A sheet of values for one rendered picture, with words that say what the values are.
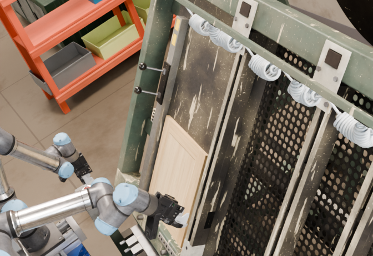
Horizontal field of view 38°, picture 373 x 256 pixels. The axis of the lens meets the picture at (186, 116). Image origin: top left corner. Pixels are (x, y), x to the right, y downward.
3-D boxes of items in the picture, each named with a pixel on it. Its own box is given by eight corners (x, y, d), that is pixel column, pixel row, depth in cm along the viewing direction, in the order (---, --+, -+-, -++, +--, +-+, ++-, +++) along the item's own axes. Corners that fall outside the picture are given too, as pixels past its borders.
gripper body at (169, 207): (186, 209, 192) (165, 199, 184) (173, 228, 192) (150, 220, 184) (175, 197, 197) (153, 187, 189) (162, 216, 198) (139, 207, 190)
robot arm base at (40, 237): (26, 258, 249) (16, 246, 242) (16, 239, 260) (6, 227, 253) (55, 238, 253) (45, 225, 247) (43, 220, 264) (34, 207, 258)
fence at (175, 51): (144, 191, 281) (136, 192, 279) (184, 15, 243) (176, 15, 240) (147, 197, 277) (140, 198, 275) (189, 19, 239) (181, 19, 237)
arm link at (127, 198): (106, 194, 180) (123, 175, 178) (129, 203, 187) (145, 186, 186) (114, 210, 174) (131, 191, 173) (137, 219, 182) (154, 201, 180)
